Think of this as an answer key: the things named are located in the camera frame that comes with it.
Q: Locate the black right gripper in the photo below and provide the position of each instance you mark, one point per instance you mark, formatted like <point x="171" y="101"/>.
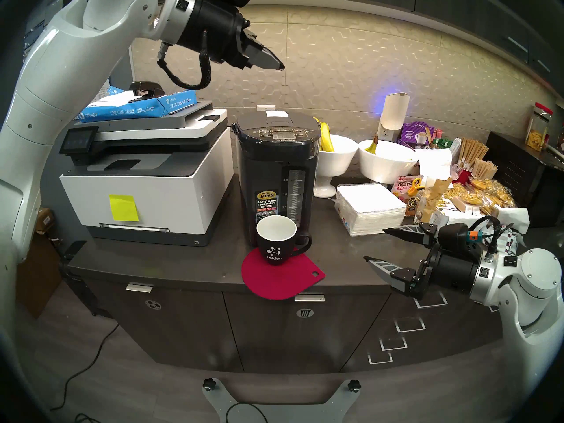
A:
<point x="454" y="270"/>

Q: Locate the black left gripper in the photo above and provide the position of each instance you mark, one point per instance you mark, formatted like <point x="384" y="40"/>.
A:
<point x="216" y="34"/>

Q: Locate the black electric water dispenser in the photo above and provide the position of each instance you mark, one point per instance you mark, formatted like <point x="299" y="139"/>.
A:
<point x="264" y="171"/>

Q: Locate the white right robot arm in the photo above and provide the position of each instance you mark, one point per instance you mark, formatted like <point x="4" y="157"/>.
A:
<point x="537" y="276"/>

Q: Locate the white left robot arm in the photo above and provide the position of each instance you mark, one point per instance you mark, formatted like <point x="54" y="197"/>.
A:
<point x="66" y="65"/>

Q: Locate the red cup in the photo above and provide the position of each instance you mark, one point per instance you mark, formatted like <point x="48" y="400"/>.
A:
<point x="462" y="175"/>

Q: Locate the white napkin stack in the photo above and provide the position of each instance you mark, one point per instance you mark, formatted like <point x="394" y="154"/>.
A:
<point x="368" y="206"/>

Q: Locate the brown paper bag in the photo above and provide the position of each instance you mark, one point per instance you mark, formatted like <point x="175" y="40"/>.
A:
<point x="434" y="193"/>

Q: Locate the yellow bag clip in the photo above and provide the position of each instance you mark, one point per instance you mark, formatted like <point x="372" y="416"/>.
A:
<point x="416" y="186"/>

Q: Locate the pink snack packet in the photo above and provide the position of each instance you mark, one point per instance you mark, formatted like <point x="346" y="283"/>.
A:
<point x="402" y="186"/>

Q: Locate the wide white bowl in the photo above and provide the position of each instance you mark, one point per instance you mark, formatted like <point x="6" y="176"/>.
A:
<point x="383" y="166"/>

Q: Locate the white paper towel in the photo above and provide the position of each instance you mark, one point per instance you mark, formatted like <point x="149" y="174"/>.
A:
<point x="436" y="162"/>

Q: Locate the yellow snack packet pile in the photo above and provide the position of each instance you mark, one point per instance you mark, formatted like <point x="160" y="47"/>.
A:
<point x="484" y="193"/>

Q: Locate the yellow banana bunch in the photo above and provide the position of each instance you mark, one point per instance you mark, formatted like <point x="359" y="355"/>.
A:
<point x="326" y="138"/>

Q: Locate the white patterned cloth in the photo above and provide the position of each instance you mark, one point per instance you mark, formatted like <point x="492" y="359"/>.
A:
<point x="515" y="217"/>

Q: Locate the short wooden stirrer bundle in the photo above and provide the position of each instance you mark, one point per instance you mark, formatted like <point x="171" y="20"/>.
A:
<point x="482" y="168"/>

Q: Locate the single banana dark stem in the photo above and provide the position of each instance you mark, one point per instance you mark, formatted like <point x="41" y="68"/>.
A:
<point x="372" y="148"/>

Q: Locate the green tea packets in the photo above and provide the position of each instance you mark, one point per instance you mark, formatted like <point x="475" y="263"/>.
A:
<point x="443" y="143"/>

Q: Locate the black stapler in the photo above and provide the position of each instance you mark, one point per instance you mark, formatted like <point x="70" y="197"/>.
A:
<point x="147" y="88"/>

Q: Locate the tall wooden stirrer bundle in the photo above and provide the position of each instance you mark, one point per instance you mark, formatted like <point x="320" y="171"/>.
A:
<point x="471" y="151"/>

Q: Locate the red silicone mat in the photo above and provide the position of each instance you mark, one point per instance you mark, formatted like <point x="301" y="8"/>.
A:
<point x="282" y="281"/>

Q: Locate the black mug white inside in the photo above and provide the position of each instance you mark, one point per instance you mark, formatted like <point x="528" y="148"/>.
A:
<point x="273" y="250"/>

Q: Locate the blue printer paper ream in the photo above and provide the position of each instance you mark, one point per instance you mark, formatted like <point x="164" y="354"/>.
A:
<point x="132" y="111"/>

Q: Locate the white grey office printer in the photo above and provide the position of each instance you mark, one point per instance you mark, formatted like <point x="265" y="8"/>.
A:
<point x="176" y="193"/>

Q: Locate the clear jar red lid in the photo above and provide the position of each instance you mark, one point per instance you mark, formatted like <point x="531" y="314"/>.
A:
<point x="537" y="131"/>

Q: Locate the yellow sticky note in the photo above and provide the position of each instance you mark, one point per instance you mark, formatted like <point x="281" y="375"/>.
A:
<point x="124" y="207"/>

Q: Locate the small cardboard box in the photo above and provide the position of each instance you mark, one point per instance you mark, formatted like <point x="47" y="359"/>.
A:
<point x="45" y="219"/>

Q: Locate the large cardboard box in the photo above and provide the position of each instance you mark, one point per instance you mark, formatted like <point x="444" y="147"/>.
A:
<point x="39" y="276"/>

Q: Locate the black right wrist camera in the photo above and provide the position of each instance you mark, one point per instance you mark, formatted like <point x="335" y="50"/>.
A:
<point x="454" y="235"/>

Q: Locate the white pedestal bowl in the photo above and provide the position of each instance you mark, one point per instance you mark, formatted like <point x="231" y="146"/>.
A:
<point x="337" y="160"/>

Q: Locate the black frame knob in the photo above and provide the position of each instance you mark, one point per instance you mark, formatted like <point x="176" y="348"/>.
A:
<point x="354" y="385"/>
<point x="209" y="384"/>

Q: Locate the white plug-in wall device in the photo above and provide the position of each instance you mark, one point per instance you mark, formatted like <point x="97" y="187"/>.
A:
<point x="392" y="113"/>

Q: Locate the grey robot base frame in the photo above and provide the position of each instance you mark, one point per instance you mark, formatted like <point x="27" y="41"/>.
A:
<point x="216" y="404"/>

